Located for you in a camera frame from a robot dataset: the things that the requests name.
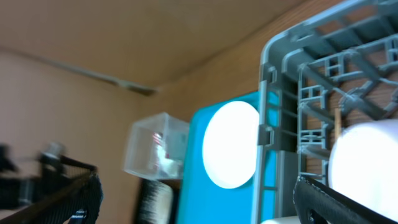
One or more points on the large pink plate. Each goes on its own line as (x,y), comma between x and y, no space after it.
(229,149)

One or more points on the clear plastic waste bin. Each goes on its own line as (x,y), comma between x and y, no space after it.
(140,158)

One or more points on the white paper cup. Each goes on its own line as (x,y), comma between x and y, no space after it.
(363,166)

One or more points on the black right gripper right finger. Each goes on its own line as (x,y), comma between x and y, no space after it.
(317,203)

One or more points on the red snack wrapper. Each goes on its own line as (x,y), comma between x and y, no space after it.
(160,146)

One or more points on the grey dishwasher rack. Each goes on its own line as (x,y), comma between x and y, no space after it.
(340,65)

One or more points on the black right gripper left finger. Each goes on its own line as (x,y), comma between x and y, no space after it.
(78,202)

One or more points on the teal serving tray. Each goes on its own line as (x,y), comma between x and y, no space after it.
(201,200)

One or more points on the black food waste tray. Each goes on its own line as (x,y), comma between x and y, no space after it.
(157,202)

